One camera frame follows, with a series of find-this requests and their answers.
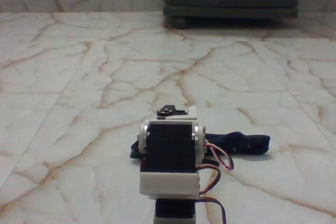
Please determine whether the dark navy sock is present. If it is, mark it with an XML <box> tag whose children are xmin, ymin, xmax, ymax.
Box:
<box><xmin>129</xmin><ymin>131</ymin><xmax>271</xmax><ymax>161</ymax></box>

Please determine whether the red white black servo cable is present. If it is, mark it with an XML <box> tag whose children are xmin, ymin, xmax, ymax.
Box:
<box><xmin>204</xmin><ymin>141</ymin><xmax>235</xmax><ymax>174</ymax></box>

